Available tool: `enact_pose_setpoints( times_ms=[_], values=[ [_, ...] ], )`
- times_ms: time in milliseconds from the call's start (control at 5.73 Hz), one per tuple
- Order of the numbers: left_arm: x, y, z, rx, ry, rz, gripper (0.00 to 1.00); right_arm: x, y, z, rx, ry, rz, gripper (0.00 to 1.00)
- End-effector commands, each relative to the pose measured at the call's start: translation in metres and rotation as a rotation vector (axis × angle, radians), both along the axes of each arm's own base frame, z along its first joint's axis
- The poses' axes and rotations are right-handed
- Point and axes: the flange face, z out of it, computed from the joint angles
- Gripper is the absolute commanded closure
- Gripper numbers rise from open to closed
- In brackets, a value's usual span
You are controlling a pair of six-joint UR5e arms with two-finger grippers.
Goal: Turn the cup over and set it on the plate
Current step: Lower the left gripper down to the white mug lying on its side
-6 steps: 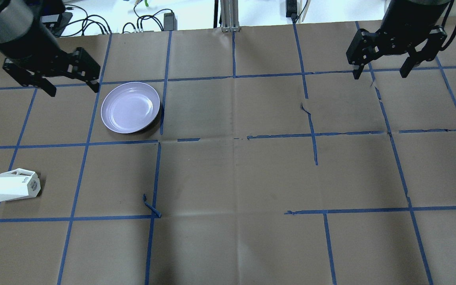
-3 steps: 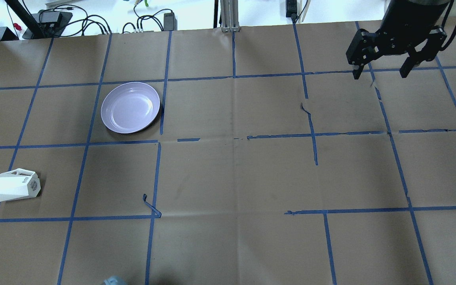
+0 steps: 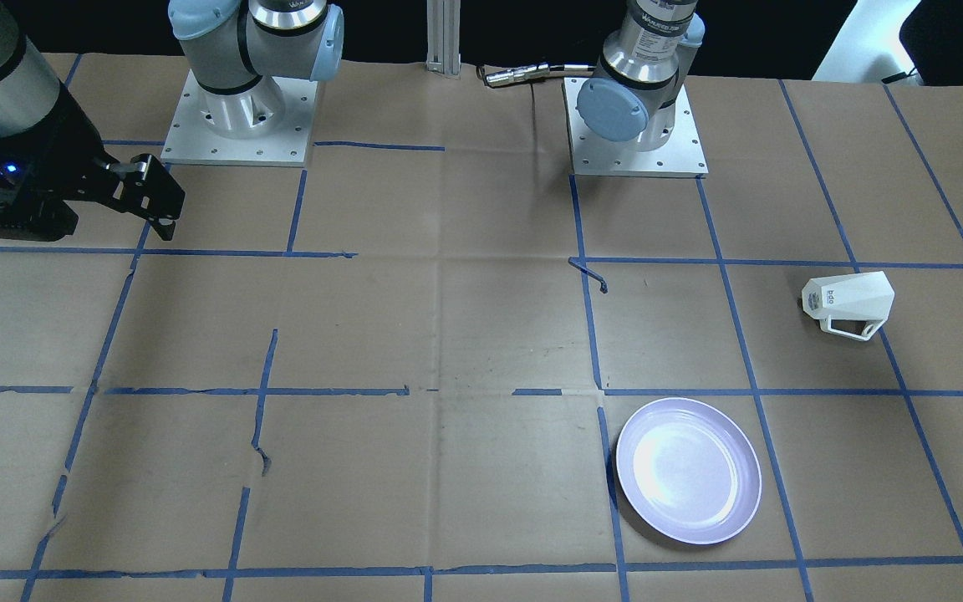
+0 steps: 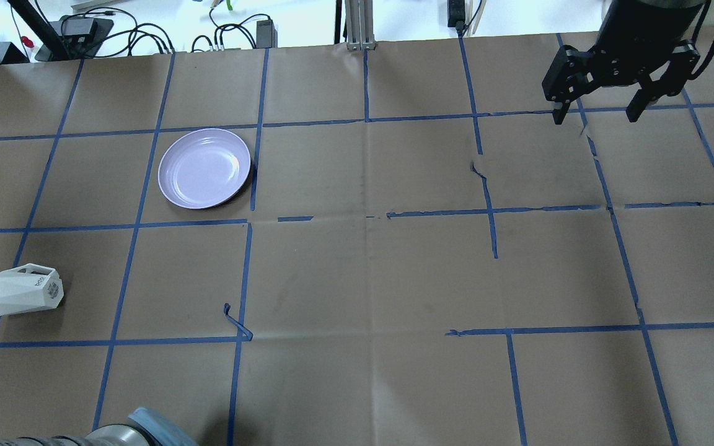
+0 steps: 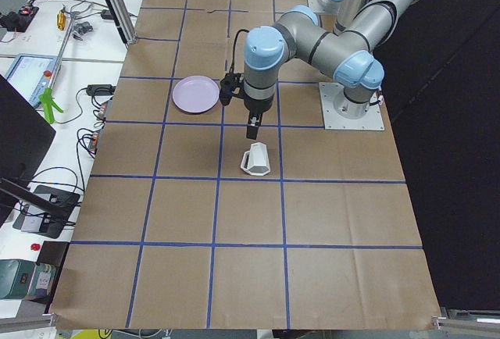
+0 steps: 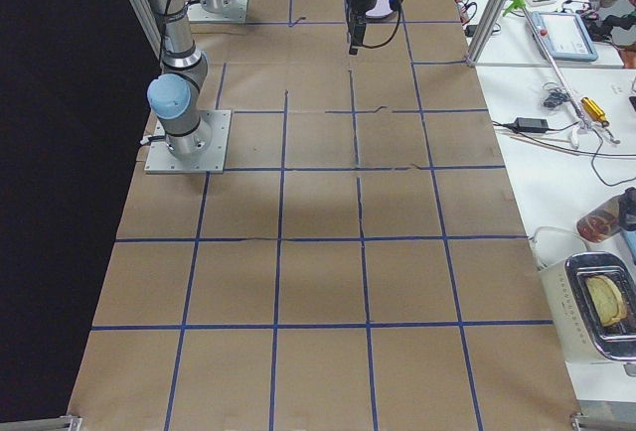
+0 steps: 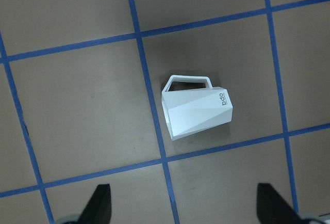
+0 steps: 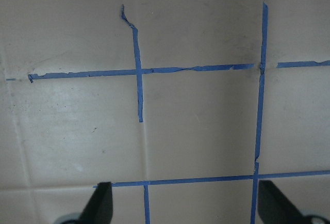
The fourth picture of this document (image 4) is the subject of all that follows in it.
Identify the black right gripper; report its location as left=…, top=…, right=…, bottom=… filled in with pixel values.
left=542, top=28, right=702, bottom=125

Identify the white faceted cup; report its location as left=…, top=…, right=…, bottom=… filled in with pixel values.
left=0, top=263, right=64, bottom=317

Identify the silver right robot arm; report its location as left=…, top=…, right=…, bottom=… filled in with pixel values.
left=542, top=1, right=714, bottom=125

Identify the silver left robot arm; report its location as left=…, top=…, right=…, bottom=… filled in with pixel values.
left=0, top=406, right=198, bottom=445

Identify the lilac round plate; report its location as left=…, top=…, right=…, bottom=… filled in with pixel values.
left=156, top=129, right=252, bottom=211

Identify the black power adapter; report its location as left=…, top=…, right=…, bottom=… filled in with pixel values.
left=255, top=18, right=278, bottom=49

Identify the aluminium frame post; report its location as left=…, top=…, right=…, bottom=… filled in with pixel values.
left=343, top=0, right=376, bottom=51

